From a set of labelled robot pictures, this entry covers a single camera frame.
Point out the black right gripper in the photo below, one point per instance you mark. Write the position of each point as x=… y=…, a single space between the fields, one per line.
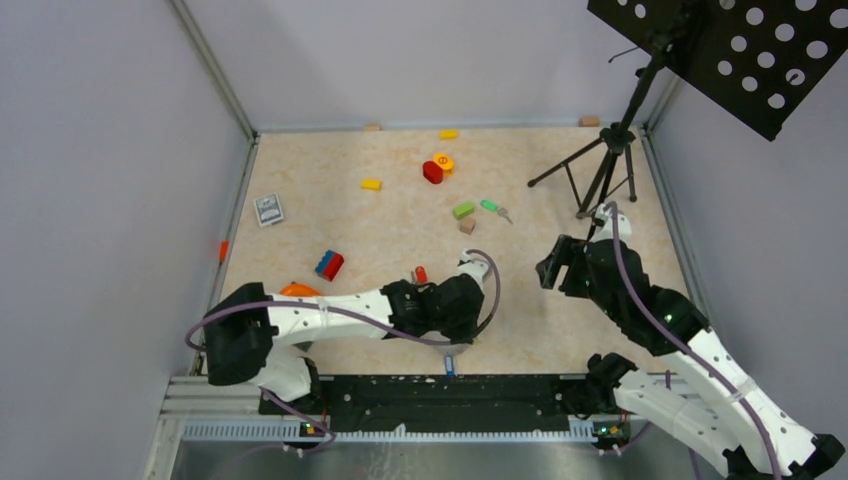
x=566 y=251

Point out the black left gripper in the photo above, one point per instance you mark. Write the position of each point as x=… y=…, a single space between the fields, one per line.
x=471 y=323

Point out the red key tag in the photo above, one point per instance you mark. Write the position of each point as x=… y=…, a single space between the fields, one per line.
x=420 y=275

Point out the blue key tag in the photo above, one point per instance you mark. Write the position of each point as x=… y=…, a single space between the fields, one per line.
x=450 y=366

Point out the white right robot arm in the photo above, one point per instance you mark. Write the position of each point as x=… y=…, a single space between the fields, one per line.
x=736 y=427

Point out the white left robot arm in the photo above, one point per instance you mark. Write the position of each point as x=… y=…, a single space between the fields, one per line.
x=248 y=338

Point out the small wooden cube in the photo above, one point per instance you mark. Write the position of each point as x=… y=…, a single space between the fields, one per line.
x=467 y=225

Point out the green brick block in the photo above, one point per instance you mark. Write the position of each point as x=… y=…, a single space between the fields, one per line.
x=463 y=210

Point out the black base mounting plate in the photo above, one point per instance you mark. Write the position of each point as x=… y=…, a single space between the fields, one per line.
x=521 y=403

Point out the green tagged key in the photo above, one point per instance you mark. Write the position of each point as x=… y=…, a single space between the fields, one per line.
x=497 y=209

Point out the red blue brick stack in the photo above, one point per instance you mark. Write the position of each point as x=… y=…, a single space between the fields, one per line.
x=329 y=265

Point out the red cylinder block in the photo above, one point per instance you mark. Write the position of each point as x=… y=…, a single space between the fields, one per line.
x=432 y=172

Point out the orange round block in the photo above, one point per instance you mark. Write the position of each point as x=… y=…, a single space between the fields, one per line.
x=445 y=162

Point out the yellow brick mid left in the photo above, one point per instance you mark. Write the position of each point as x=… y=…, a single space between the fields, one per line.
x=371 y=184

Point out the orange arch block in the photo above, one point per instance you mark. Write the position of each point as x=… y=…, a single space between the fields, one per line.
x=296 y=289

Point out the playing card deck box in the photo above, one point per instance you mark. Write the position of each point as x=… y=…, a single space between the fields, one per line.
x=268 y=210

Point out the black perforated music stand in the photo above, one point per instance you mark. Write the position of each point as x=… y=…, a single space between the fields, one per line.
x=758 y=60

